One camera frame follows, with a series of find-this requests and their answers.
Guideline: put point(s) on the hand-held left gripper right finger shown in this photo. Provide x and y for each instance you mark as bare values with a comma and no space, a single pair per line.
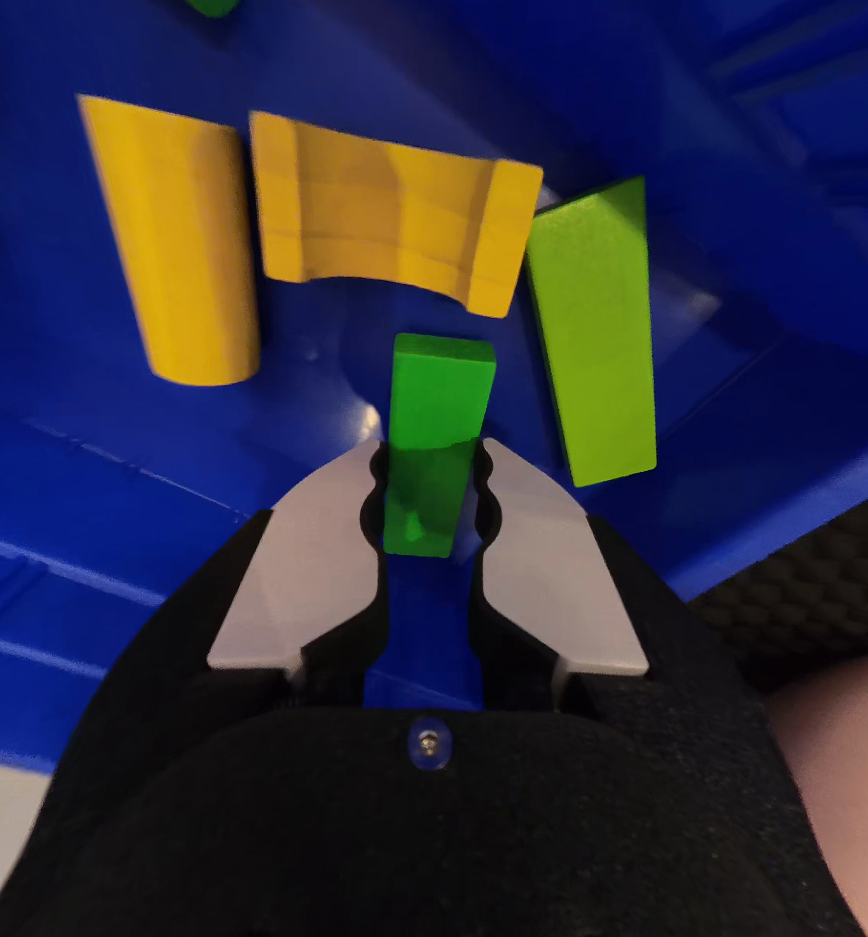
558,593

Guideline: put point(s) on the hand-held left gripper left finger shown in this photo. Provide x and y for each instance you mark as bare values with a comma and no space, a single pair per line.
302,585

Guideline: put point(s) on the green wooden block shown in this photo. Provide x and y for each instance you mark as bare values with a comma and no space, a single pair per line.
595,329
434,395

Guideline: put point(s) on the yellow cylinder block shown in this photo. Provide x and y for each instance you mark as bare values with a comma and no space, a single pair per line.
185,256

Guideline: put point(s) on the yellow arch block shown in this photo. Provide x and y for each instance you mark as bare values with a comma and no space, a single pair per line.
390,212

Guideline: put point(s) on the blue plastic bin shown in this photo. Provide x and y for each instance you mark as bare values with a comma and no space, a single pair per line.
697,110

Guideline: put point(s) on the green cylinder block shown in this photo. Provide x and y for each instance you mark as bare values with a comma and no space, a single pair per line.
214,6

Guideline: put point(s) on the person's left forearm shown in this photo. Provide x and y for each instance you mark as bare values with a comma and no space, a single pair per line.
859,805

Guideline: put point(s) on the black quilted armrest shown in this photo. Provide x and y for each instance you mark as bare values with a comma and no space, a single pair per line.
829,585

